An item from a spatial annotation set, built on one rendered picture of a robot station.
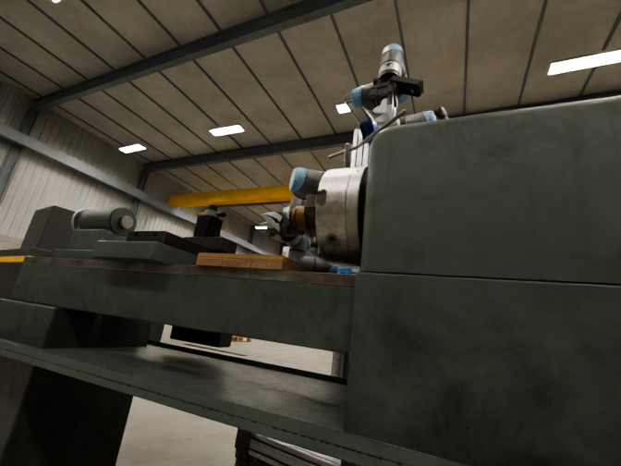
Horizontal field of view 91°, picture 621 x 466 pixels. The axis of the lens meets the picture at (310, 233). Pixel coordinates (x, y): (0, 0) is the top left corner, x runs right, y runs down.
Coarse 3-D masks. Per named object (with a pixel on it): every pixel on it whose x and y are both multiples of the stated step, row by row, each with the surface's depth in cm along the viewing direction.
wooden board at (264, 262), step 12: (204, 252) 94; (204, 264) 93; (216, 264) 91; (228, 264) 89; (240, 264) 88; (252, 264) 86; (264, 264) 85; (276, 264) 83; (288, 264) 86; (300, 264) 94
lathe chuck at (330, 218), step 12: (336, 168) 97; (348, 168) 93; (324, 180) 90; (336, 180) 88; (348, 180) 87; (336, 192) 86; (324, 204) 86; (336, 204) 85; (324, 216) 86; (336, 216) 84; (324, 228) 86; (336, 228) 85; (324, 240) 88; (324, 252) 91; (336, 252) 89; (348, 252) 87; (336, 264) 96; (348, 264) 94
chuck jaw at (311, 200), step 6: (318, 192) 89; (324, 192) 88; (312, 198) 91; (318, 198) 88; (324, 198) 87; (306, 204) 91; (312, 204) 90; (306, 210) 95; (312, 210) 93; (306, 216) 99; (312, 216) 98
